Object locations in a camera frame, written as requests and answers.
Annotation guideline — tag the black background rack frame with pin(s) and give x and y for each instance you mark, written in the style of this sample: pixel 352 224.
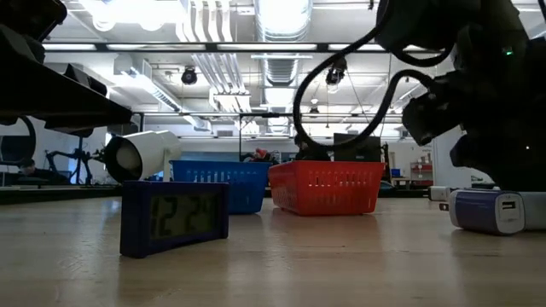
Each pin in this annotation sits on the black background rack frame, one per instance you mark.
pixel 271 114

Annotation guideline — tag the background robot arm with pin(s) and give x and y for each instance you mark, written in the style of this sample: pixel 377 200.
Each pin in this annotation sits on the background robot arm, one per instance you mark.
pixel 81 155

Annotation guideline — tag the dark blue digital clock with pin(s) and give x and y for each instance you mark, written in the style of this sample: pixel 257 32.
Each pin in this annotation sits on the dark blue digital clock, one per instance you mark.
pixel 136 221

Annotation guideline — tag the black ceiling camera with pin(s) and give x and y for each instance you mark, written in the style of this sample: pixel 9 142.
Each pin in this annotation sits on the black ceiling camera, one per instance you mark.
pixel 189 76

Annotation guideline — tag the red plastic basket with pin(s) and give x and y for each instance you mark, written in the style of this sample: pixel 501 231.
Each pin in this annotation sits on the red plastic basket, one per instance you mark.
pixel 324 166

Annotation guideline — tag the purple white USB charger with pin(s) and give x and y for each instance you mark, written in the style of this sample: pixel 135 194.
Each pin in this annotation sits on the purple white USB charger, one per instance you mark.
pixel 478 213

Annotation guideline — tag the white pillar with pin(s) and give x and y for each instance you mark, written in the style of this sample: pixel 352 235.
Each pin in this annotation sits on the white pillar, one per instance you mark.
pixel 441 170

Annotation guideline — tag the blue plastic basket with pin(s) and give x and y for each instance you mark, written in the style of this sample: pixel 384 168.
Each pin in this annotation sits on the blue plastic basket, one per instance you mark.
pixel 247 166

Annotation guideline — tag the black desk monitor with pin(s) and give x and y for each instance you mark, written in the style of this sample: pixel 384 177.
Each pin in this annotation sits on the black desk monitor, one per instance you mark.
pixel 367 152

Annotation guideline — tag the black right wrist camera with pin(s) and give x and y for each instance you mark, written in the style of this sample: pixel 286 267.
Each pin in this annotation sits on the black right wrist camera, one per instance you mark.
pixel 431 119

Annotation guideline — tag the dark wall monitor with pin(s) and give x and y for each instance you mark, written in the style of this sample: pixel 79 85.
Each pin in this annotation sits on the dark wall monitor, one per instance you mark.
pixel 15 149

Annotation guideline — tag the red storage shelf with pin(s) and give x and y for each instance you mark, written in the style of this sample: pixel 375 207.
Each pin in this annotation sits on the red storage shelf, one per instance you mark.
pixel 420 168

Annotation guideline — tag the white cylindrical projector on stand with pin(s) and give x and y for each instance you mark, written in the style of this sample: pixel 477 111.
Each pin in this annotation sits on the white cylindrical projector on stand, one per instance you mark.
pixel 149 149

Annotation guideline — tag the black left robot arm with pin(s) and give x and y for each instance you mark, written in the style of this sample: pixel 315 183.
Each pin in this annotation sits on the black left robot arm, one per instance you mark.
pixel 42 94

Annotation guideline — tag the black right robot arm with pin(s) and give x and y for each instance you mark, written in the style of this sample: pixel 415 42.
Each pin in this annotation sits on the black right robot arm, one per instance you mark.
pixel 490 25

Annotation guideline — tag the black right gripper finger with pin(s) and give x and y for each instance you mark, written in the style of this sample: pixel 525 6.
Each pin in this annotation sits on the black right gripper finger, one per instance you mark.
pixel 520 181

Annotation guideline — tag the small red object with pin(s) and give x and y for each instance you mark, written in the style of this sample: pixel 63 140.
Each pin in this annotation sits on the small red object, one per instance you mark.
pixel 261 152

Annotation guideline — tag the person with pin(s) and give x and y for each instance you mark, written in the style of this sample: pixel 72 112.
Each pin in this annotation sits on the person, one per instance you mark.
pixel 30 167
pixel 311 154

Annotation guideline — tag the black overhead camera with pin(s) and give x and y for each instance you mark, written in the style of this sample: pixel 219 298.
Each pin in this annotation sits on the black overhead camera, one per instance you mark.
pixel 337 76

